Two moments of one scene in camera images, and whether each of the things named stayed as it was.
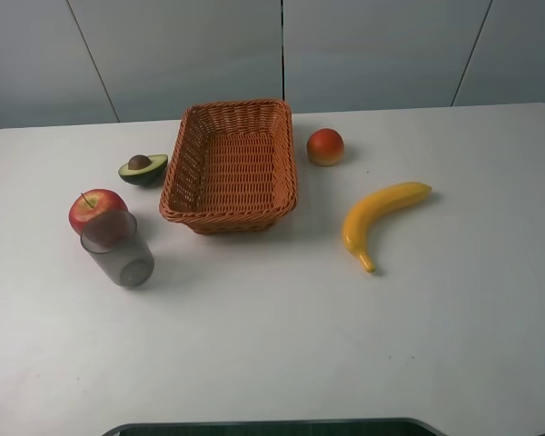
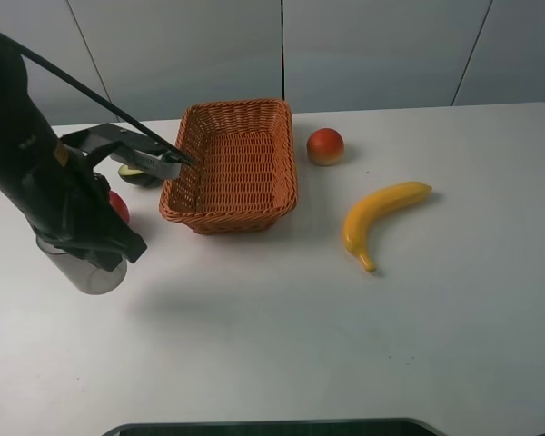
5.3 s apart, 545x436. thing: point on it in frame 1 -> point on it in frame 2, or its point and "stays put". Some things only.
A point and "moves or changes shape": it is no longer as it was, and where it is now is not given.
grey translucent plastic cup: (113, 240) moves or changes shape
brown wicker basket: (232, 167) stays put
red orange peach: (325, 147) stays put
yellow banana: (364, 214) stays put
